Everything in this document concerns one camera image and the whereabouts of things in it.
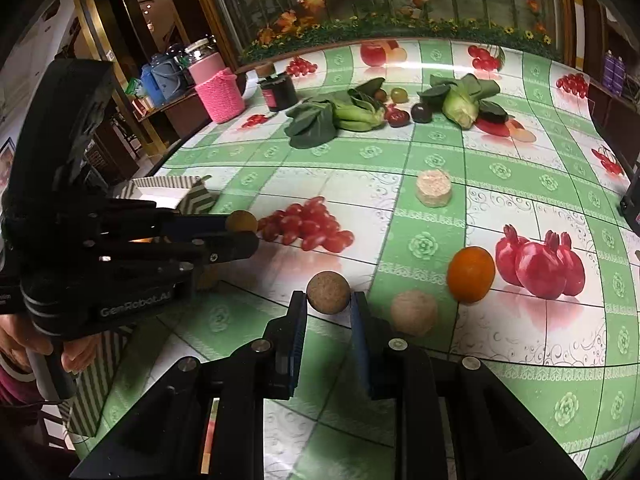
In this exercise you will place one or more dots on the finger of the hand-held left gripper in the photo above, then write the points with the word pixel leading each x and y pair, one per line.
pixel 230 249
pixel 200 226

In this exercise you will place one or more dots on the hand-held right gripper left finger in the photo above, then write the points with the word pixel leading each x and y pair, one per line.
pixel 298 350

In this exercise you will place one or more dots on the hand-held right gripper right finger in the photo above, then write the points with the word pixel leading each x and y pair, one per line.
pixel 360 350

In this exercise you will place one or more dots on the striped white cardboard tray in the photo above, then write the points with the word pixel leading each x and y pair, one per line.
pixel 196 200

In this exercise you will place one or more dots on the brown longan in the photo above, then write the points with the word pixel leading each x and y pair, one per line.
pixel 328 292
pixel 241 221

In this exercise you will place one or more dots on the round beige pastry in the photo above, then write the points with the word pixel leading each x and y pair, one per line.
pixel 433 187
pixel 414 312

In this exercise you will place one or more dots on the orange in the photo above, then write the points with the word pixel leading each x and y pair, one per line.
pixel 471 275

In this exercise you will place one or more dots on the person's left forearm purple sleeve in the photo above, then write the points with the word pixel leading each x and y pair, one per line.
pixel 15 385

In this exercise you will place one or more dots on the person's left hand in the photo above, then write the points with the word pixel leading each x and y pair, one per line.
pixel 12 335

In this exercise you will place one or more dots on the wooden sideboard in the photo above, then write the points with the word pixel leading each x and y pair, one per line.
pixel 165 120

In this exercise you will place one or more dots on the blue thermos flask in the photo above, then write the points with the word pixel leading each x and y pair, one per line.
pixel 150 87

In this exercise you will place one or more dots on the grey kettle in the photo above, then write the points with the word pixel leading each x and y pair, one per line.
pixel 169 79

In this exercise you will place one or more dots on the pink bottle with knit sleeve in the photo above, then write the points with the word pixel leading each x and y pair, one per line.
pixel 220 95

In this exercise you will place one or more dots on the dark jar with cork lid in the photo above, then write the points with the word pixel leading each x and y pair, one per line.
pixel 277 91

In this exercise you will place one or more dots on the small red fruit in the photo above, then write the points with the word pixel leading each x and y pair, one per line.
pixel 397 116

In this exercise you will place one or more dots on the small brown fruit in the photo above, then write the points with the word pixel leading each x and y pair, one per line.
pixel 381 94

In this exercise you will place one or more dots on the small green fruit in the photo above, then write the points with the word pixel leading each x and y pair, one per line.
pixel 398 94

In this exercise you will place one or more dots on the dark purple plum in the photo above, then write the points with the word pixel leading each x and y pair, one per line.
pixel 421 112

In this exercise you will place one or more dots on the artificial flower display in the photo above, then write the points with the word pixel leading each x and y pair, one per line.
pixel 350 10

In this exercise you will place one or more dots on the corn cob with husk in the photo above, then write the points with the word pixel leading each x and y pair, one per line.
pixel 460 105

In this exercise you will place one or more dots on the black device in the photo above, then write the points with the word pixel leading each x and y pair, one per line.
pixel 631 195

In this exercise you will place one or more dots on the purple bottle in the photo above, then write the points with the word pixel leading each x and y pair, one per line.
pixel 620 76
pixel 609 72

